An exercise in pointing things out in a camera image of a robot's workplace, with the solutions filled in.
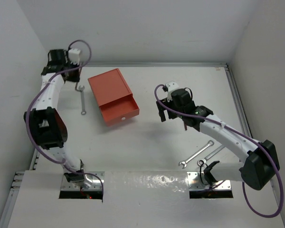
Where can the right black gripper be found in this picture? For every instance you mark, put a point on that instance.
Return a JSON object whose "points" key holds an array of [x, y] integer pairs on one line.
{"points": [[161, 111]]}

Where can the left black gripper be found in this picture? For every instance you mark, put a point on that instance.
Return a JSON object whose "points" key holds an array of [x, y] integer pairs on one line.
{"points": [[76, 78]]}

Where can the orange top drawer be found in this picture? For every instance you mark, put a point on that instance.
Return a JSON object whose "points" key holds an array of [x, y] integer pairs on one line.
{"points": [[119, 110]]}

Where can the orange drawer cabinet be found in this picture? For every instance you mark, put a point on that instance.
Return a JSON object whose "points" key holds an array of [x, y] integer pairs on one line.
{"points": [[109, 86]]}

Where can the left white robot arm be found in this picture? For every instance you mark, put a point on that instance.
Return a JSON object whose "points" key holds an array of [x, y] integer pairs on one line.
{"points": [[44, 125]]}

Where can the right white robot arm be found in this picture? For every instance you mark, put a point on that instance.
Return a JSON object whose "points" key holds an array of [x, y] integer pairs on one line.
{"points": [[258, 161]]}

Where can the silver open-end wrench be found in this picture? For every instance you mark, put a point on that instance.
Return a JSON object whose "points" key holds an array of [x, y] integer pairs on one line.
{"points": [[185, 162]]}

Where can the silver ratchet wrench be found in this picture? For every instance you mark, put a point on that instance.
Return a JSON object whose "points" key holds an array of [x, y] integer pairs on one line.
{"points": [[203, 161]]}

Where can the white front cover board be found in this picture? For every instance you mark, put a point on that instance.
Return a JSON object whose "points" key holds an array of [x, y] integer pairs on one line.
{"points": [[131, 200]]}

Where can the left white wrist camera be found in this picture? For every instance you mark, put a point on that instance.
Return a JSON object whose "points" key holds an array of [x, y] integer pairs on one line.
{"points": [[74, 56]]}

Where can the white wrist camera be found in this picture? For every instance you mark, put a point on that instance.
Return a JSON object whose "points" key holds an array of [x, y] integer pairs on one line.
{"points": [[171, 88], [74, 56]]}

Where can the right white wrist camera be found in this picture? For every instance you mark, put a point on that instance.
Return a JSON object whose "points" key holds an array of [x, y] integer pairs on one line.
{"points": [[171, 88]]}

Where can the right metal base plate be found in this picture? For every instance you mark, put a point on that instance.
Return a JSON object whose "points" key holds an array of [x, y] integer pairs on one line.
{"points": [[195, 184]]}

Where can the metal base plate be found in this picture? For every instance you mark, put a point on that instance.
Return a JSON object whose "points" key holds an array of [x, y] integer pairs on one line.
{"points": [[95, 180], [195, 184]]}

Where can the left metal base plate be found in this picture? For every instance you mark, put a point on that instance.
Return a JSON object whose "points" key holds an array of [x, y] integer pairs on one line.
{"points": [[95, 180]]}

